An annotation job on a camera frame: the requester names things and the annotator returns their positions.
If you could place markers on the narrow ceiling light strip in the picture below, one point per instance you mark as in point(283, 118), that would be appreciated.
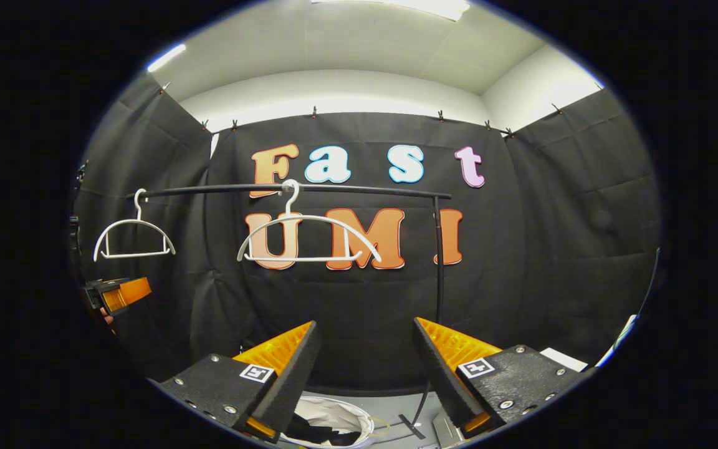
point(166, 57)

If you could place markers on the black backdrop cloth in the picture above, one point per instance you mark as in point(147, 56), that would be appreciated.
point(552, 249)

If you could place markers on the row of backdrop clips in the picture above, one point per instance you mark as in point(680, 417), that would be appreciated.
point(314, 112)

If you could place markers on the black clothes rack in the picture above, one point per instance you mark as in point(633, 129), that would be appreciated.
point(439, 262)

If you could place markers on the black knit jacket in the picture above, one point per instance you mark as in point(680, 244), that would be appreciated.
point(318, 432)

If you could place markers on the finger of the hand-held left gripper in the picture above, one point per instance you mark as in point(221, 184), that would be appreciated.
point(128, 292)

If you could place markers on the white flat board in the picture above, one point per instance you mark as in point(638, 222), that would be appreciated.
point(563, 358)

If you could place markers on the white panel edge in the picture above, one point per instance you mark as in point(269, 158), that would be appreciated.
point(622, 333)

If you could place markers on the grey metal bracket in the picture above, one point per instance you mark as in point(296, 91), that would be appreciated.
point(445, 430)

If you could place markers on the white laundry hamper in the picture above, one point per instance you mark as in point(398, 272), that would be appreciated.
point(334, 415)

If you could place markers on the white clothes hanger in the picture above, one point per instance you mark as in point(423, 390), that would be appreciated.
point(139, 212)
point(365, 244)

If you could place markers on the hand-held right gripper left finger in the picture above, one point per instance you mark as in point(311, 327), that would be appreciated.
point(290, 380)

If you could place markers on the ceiling light panel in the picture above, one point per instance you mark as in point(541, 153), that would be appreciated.
point(434, 7)

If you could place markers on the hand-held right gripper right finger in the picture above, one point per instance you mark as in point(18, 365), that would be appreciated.
point(443, 374)

